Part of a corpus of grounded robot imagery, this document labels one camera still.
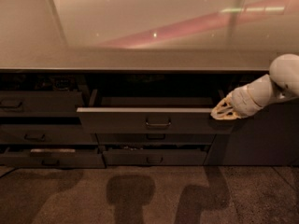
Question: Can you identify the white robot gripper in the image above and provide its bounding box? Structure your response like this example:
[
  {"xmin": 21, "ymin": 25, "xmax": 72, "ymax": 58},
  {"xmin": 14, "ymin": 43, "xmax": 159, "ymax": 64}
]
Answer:
[{"xmin": 210, "ymin": 85, "xmax": 263, "ymax": 120}]

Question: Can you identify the dark drawer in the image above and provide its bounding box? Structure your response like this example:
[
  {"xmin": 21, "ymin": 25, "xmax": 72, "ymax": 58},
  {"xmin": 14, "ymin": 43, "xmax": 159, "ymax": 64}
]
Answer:
[
  {"xmin": 0, "ymin": 148, "xmax": 106, "ymax": 169},
  {"xmin": 97, "ymin": 133, "xmax": 215, "ymax": 145},
  {"xmin": 0, "ymin": 91, "xmax": 84, "ymax": 118},
  {"xmin": 77, "ymin": 90, "xmax": 235, "ymax": 134},
  {"xmin": 103, "ymin": 149, "xmax": 206, "ymax": 166},
  {"xmin": 0, "ymin": 125, "xmax": 97, "ymax": 145}
]

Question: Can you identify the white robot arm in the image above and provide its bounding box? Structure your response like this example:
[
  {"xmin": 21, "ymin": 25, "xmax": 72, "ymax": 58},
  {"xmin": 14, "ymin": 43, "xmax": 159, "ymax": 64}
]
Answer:
[{"xmin": 211, "ymin": 54, "xmax": 299, "ymax": 120}]

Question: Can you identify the dark right cabinet door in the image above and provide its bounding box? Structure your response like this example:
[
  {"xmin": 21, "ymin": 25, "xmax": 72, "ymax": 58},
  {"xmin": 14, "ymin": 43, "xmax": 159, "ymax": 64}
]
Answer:
[{"xmin": 206, "ymin": 98, "xmax": 299, "ymax": 166}]

